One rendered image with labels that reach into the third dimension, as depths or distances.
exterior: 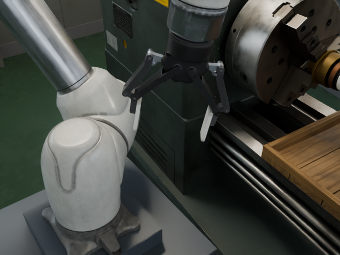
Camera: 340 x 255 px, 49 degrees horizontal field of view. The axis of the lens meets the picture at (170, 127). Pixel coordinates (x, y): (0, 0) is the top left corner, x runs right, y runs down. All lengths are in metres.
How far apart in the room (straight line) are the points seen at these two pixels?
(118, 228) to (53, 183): 0.21
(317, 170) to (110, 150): 0.52
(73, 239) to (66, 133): 0.25
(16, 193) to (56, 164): 1.49
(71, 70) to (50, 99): 2.06
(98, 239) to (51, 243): 0.12
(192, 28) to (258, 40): 0.40
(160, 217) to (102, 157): 0.32
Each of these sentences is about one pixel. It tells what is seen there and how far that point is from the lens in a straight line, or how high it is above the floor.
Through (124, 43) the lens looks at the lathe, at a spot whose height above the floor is 0.96.
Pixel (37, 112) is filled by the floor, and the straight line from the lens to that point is 2.83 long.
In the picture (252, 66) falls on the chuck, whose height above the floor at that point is 1.08.
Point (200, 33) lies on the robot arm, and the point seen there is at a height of 1.30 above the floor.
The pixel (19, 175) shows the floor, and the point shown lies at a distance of 2.34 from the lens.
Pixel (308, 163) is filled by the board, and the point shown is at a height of 0.88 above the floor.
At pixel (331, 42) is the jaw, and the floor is 1.10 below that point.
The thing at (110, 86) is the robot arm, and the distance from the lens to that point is 0.91.
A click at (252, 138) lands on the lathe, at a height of 0.86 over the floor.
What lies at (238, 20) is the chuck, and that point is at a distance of 1.02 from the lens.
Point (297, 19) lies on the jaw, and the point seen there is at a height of 1.20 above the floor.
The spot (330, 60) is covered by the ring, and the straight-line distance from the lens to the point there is 0.99.
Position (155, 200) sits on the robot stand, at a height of 0.75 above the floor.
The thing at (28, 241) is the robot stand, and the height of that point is 0.75.
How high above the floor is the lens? 1.53
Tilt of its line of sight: 37 degrees down
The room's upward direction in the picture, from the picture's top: straight up
